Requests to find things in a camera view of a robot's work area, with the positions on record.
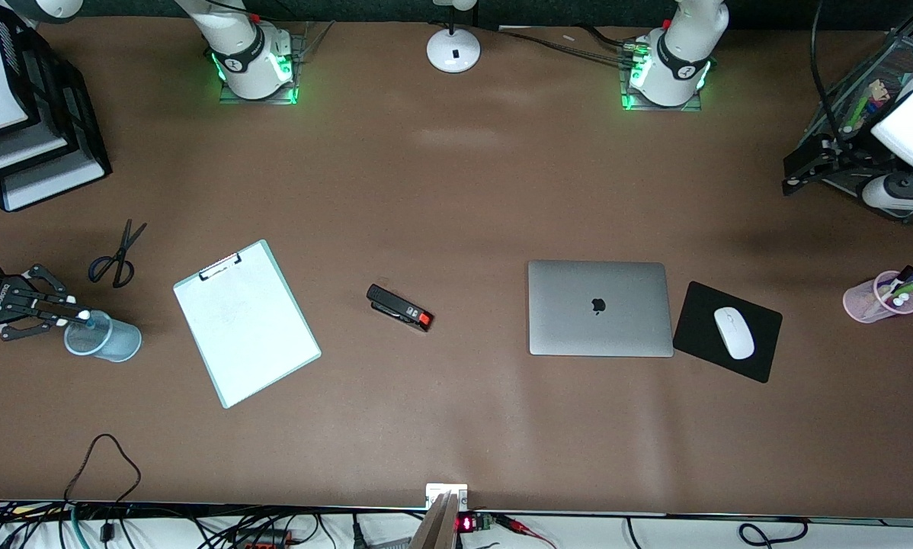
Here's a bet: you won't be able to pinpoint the white computer mouse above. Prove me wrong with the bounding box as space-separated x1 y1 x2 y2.
713 307 755 361

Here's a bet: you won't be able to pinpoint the metal mesh desk organizer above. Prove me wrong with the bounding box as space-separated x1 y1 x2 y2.
807 30 913 223

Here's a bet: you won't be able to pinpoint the black stacked letter tray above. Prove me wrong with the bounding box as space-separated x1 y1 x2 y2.
0 8 113 213

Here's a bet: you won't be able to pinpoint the silver laptop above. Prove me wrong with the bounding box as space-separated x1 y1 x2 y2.
528 260 674 358

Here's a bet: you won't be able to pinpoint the black scissors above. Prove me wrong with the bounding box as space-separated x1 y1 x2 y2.
88 220 148 289

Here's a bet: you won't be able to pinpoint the red wire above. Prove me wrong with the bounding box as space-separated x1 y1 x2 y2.
495 515 556 549

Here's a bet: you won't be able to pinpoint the blue mesh pen cup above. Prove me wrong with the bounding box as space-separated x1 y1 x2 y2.
64 309 143 363

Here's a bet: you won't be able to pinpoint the pale green clipboard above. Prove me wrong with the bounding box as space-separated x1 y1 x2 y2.
173 239 322 409

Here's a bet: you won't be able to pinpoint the dark looped cable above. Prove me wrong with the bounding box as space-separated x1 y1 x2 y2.
64 433 142 506

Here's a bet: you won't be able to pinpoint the black marker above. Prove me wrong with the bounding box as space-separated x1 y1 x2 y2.
877 265 913 300

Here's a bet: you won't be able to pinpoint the black base cable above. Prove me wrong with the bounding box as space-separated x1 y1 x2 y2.
495 25 640 69

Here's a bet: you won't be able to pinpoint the black mouse pad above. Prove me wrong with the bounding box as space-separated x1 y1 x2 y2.
672 281 783 384

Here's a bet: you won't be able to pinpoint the pink mesh pen cup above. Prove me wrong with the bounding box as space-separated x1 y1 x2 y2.
843 271 913 325

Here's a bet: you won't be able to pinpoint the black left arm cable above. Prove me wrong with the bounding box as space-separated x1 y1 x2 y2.
809 0 846 153

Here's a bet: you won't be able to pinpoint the black coiled cable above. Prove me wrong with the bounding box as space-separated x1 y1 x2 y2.
738 518 812 546

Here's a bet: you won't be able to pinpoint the black stapler with red end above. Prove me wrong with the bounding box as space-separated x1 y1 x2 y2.
366 284 434 333

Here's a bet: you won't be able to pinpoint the white round lamp base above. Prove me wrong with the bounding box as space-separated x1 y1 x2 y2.
426 0 482 75

